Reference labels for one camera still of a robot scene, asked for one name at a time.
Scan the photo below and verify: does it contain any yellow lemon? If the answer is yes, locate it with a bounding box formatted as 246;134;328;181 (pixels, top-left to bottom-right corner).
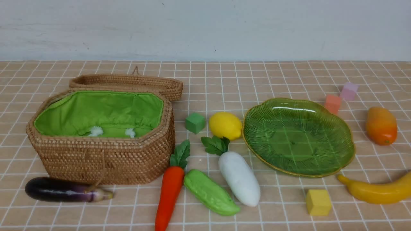
209;111;242;141

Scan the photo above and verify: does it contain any white radish with leaves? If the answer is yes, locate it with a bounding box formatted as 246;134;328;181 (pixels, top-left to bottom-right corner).
201;136;261;207

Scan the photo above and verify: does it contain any orange carrot with leaves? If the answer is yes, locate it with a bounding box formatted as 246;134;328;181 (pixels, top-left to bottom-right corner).
155;139;190;231

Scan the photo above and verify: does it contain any green cucumber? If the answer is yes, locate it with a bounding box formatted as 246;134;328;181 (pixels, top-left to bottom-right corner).
183;169;240;216

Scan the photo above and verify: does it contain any orange mango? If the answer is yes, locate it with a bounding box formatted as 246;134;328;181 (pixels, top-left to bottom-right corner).
366;107;398;146

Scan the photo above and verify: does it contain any purple eggplant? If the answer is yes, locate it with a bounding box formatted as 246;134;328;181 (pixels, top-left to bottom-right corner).
25;177;114;203

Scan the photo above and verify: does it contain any yellow banana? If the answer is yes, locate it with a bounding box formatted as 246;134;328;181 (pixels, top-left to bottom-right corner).
337;172;411;204

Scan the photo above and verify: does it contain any green foam cube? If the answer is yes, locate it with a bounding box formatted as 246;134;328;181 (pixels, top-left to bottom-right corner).
185;112;206;134

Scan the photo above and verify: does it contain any woven wicker basket lid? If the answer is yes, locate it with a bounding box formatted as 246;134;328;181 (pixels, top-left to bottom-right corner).
69;67;183;101

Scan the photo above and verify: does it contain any green glass leaf plate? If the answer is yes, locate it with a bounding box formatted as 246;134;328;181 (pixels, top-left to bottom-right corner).
242;98;356;177

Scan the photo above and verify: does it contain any woven wicker basket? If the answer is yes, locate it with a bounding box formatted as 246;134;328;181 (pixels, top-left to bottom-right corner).
26;88;176;185

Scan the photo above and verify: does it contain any orange foam cube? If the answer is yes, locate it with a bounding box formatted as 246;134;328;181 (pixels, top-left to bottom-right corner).
324;94;341;115

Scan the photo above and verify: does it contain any yellow foam cube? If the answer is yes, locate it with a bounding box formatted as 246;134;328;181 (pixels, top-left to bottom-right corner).
305;189;332;216

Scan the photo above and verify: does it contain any pink foam cube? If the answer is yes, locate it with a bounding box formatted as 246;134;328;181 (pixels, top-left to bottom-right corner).
339;82;359;101

